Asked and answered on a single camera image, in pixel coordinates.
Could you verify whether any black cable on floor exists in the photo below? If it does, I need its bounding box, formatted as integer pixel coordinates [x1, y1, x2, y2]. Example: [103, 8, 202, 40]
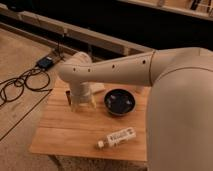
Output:
[0, 66, 52, 108]

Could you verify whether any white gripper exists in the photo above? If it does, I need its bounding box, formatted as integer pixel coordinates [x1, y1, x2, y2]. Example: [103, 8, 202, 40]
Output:
[69, 82, 97, 112]

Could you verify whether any wooden table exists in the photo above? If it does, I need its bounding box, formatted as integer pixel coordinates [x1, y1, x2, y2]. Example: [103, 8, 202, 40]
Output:
[30, 80, 149, 162]

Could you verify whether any black power adapter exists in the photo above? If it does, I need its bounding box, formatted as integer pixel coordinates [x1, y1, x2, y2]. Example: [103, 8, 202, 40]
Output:
[36, 56, 54, 70]

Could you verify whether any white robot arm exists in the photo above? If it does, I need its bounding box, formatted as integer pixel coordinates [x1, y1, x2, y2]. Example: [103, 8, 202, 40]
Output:
[59, 47, 213, 171]

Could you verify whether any black bowl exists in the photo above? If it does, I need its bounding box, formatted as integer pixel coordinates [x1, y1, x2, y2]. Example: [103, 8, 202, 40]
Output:
[104, 89, 136, 117]

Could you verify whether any wooden shelf rail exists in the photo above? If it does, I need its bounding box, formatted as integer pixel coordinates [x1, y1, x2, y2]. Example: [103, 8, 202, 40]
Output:
[0, 4, 152, 55]

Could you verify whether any white plastic bottle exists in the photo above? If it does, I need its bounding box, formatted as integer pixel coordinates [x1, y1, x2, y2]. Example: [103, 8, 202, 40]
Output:
[97, 127, 136, 149]

